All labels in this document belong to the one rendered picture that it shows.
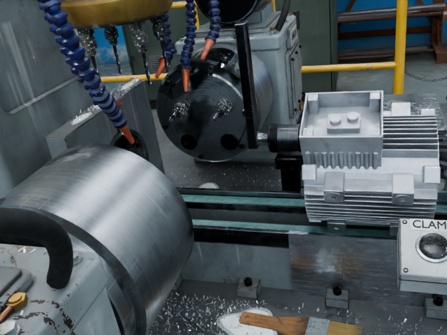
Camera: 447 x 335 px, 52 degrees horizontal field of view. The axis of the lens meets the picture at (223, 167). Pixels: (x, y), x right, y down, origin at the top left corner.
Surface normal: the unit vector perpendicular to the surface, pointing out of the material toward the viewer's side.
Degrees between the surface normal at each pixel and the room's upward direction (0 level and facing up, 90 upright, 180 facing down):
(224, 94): 90
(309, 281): 90
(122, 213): 47
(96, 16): 90
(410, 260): 29
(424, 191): 25
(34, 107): 90
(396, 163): 58
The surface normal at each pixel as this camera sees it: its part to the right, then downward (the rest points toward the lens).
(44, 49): 0.95, 0.02
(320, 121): -0.23, -0.64
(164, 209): 0.81, -0.35
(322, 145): -0.22, 0.77
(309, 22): -0.28, 0.47
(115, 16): 0.13, 0.43
